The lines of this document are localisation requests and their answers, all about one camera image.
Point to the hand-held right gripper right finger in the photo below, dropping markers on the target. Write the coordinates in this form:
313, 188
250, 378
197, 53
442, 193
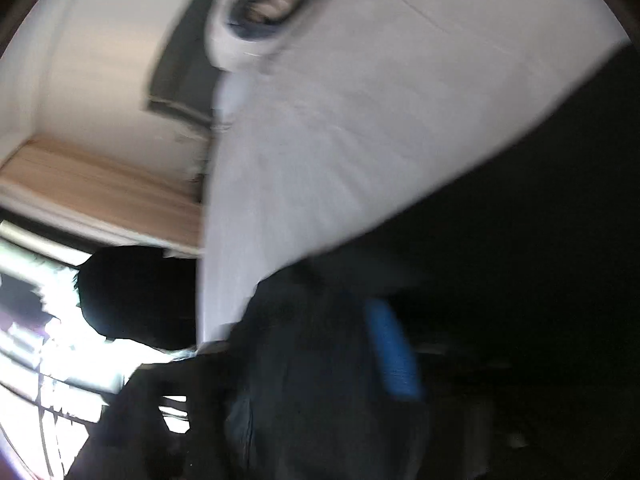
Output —
392, 355

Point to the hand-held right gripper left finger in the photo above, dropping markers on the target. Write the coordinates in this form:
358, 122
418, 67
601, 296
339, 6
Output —
145, 420

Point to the black pants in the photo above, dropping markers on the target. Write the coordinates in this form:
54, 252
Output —
500, 310

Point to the dark hanging garment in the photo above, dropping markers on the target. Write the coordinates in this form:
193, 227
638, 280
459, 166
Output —
135, 300

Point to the bed with white sheet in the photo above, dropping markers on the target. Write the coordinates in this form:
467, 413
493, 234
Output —
375, 135

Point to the beige curtain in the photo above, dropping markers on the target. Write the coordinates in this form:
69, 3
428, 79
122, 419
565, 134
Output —
100, 195

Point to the grey padded headboard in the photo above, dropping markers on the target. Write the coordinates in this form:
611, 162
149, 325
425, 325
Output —
175, 60

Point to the folded white and blue duvet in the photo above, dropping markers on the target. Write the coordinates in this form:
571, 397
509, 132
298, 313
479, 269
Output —
260, 10

